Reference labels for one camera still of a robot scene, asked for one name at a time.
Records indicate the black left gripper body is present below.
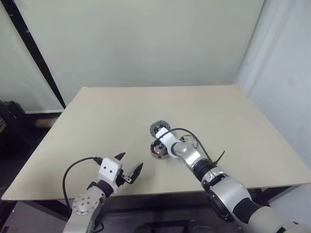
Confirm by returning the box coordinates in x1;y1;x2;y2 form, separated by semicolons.
116;167;137;187

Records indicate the spoked silver rotor black rim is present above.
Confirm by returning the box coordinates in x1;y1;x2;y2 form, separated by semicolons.
179;134;199;149

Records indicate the silver motor housing with copper windings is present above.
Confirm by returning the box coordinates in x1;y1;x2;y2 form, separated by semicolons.
149;140;171;160

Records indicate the grey motor lid with circuit board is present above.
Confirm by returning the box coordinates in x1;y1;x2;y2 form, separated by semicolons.
149;120;171;138

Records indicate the black zip tie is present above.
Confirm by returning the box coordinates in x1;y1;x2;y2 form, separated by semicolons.
211;150;226;167

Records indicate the dark rounded shape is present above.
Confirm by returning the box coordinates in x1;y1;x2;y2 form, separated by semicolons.
187;218;219;233

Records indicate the black equipment case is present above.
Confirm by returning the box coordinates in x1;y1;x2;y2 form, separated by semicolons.
0;100;26;156

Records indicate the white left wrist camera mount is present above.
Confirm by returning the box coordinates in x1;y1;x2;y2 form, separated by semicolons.
98;157;122;188

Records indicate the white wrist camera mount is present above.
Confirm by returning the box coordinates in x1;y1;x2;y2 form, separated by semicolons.
155;129;182;157
98;157;122;188

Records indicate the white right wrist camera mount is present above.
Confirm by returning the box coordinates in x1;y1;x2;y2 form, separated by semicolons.
155;129;182;157

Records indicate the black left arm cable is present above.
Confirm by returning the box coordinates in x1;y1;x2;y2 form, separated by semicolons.
62;157;104;209

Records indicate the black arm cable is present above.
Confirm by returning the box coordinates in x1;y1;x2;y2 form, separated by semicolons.
62;157;104;209
169;128;212;162

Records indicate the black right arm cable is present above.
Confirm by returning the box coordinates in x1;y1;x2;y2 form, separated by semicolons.
169;128;212;162

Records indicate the black diagonal wall strip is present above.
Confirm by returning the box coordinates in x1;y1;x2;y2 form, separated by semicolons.
9;0;67;109

